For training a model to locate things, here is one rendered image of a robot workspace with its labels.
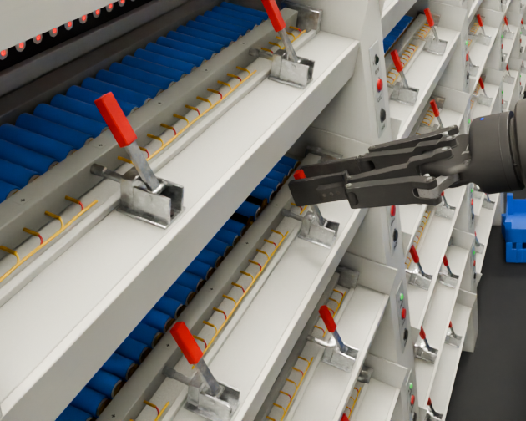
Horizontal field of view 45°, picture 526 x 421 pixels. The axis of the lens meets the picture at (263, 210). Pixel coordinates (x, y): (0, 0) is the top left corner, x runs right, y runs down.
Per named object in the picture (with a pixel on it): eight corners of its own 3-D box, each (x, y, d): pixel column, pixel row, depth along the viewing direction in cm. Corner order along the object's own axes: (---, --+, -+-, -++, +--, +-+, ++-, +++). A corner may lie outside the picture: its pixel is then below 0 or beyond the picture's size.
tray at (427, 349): (464, 262, 169) (480, 221, 161) (414, 440, 122) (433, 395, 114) (391, 237, 174) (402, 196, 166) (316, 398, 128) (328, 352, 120)
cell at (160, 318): (116, 302, 62) (174, 327, 60) (104, 314, 60) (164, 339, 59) (115, 288, 61) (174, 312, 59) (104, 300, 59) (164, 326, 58)
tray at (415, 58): (454, 51, 142) (473, -12, 134) (386, 176, 95) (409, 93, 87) (368, 28, 147) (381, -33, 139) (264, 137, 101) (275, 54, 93)
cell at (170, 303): (128, 290, 63) (184, 312, 62) (117, 301, 62) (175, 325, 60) (127, 276, 62) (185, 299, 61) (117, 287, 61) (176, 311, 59)
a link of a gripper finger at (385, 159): (452, 140, 62) (457, 134, 63) (353, 151, 69) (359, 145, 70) (462, 176, 63) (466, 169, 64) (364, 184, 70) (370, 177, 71)
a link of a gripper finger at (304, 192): (356, 195, 67) (354, 198, 67) (298, 204, 71) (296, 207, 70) (347, 170, 66) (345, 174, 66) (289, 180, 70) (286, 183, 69)
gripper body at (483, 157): (524, 206, 57) (424, 219, 62) (532, 164, 64) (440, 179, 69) (507, 131, 54) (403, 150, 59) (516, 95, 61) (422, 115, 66)
